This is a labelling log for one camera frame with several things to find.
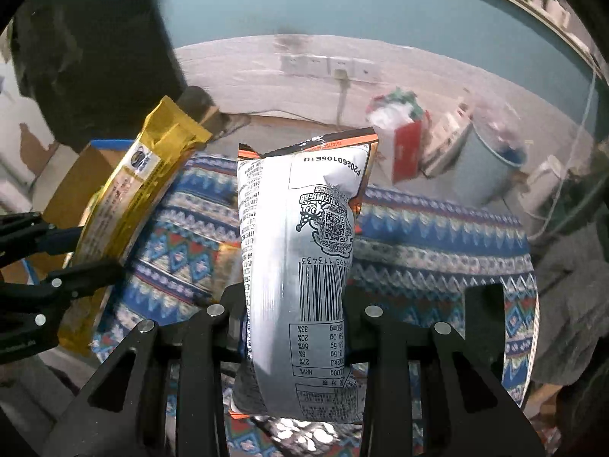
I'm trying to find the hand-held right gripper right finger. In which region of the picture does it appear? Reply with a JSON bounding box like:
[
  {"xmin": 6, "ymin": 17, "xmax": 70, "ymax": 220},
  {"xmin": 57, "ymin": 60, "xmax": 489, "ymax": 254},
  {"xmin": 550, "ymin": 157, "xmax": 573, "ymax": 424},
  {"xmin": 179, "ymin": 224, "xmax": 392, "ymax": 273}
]
[{"xmin": 343, "ymin": 289, "xmax": 548, "ymax": 457}]

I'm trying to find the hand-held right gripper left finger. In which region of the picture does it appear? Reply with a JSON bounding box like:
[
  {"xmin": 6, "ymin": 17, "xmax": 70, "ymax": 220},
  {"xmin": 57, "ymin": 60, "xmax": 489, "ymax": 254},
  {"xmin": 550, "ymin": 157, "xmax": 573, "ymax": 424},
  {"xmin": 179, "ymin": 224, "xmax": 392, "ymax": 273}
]
[{"xmin": 42, "ymin": 286, "xmax": 246, "ymax": 457}]

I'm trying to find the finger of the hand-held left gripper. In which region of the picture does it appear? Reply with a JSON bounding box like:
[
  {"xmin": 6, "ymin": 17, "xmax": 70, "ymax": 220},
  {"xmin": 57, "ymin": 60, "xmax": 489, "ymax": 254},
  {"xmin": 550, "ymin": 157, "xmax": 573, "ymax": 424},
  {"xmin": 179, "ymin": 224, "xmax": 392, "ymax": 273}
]
[
  {"xmin": 0, "ymin": 212, "xmax": 85, "ymax": 267},
  {"xmin": 0, "ymin": 261, "xmax": 125, "ymax": 367}
]

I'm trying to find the large cardboard box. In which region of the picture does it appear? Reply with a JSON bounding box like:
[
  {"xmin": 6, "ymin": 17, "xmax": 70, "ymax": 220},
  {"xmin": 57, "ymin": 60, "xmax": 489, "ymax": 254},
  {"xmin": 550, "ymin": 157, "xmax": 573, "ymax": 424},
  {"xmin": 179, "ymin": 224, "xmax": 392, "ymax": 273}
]
[{"xmin": 26, "ymin": 139, "xmax": 139, "ymax": 279}]

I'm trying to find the yellow snack packet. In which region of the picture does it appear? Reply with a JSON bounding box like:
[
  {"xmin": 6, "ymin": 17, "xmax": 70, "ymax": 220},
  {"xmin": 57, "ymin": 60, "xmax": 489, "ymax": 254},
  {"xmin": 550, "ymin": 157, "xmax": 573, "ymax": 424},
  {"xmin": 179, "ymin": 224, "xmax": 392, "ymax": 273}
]
[{"xmin": 57, "ymin": 95, "xmax": 212, "ymax": 355}]

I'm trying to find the orange snack packet silver back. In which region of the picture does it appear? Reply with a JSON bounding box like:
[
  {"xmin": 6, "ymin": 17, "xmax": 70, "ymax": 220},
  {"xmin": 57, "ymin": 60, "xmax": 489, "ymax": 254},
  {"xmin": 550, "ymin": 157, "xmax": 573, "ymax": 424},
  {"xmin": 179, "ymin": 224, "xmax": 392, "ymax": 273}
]
[{"xmin": 230, "ymin": 127, "xmax": 380, "ymax": 425}]

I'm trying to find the patterned blue blanket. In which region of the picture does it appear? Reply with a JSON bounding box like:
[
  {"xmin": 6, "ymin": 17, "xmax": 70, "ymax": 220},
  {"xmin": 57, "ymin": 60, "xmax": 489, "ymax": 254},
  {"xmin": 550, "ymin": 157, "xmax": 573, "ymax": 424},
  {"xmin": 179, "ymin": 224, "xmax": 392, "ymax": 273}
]
[{"xmin": 90, "ymin": 152, "xmax": 540, "ymax": 457}]

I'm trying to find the grey cloth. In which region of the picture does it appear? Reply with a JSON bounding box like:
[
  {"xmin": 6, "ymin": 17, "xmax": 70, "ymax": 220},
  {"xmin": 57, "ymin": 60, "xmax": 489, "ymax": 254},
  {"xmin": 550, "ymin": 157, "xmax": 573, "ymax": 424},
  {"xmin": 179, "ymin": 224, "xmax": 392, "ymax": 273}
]
[{"xmin": 528, "ymin": 228, "xmax": 609, "ymax": 391}]

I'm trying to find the red and white paper bag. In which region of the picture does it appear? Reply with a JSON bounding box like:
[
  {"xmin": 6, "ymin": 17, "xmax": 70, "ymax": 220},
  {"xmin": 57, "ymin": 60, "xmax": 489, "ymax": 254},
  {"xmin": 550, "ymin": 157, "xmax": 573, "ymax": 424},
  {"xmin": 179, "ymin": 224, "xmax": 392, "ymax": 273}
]
[{"xmin": 365, "ymin": 86, "xmax": 431, "ymax": 184}]

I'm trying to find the pale blue bin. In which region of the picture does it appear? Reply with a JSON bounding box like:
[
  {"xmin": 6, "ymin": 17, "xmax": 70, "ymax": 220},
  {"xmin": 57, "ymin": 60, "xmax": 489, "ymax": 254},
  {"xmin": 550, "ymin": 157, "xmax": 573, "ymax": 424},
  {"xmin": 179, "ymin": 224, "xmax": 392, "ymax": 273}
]
[{"xmin": 450, "ymin": 105, "xmax": 529, "ymax": 205}]

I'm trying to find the black bulky object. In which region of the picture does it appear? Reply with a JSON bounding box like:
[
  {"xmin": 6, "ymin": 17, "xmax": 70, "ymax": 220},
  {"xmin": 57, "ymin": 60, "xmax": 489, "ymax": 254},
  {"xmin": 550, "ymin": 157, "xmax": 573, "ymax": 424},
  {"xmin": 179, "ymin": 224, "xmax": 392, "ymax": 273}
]
[{"xmin": 10, "ymin": 0, "xmax": 190, "ymax": 153}]

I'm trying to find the grey power cable with plug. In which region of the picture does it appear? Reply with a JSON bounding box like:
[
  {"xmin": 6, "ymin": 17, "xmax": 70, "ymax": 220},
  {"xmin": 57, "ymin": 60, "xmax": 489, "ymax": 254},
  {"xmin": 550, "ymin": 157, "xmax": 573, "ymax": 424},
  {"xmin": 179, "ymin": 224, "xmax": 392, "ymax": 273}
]
[{"xmin": 333, "ymin": 69, "xmax": 351, "ymax": 127}]

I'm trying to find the thin white cord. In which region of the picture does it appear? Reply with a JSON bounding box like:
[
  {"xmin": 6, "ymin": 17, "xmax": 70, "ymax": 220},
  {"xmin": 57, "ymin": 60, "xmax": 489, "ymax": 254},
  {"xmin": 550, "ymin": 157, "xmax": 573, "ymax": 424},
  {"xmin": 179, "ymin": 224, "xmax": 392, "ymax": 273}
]
[{"xmin": 526, "ymin": 64, "xmax": 601, "ymax": 241}]

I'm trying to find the wooden wall shelf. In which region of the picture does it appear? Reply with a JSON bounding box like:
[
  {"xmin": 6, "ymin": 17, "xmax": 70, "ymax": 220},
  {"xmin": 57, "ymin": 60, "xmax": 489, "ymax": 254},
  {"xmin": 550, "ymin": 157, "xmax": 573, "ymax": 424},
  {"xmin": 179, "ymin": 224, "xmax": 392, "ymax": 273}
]
[{"xmin": 440, "ymin": 0, "xmax": 603, "ymax": 70}]

